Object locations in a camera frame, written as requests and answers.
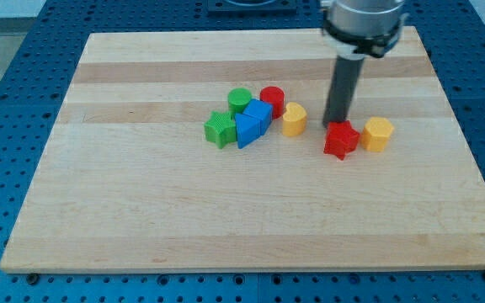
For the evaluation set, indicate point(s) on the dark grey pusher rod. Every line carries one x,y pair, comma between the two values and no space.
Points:
345,76

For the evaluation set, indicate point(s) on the red star block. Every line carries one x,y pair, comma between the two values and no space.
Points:
341,139

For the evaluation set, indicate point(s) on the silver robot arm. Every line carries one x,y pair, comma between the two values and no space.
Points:
357,29

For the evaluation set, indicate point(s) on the green star block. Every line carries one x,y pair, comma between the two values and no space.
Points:
220,129

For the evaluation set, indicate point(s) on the yellow hexagon block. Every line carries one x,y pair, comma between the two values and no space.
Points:
376,134

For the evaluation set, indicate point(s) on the yellow heart block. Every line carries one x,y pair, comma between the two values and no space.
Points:
294,119

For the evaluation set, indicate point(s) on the red cylinder block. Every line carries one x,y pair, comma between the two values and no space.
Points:
274,96

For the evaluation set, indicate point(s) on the blue cube block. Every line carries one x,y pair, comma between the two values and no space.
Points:
261,111

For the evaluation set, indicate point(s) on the green cylinder block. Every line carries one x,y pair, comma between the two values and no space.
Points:
238,99

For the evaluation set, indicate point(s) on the blue triangle block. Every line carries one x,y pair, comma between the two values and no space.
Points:
248,129

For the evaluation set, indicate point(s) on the wooden board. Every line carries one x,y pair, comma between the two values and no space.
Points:
128,184

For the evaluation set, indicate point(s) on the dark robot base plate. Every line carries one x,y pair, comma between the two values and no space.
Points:
250,6

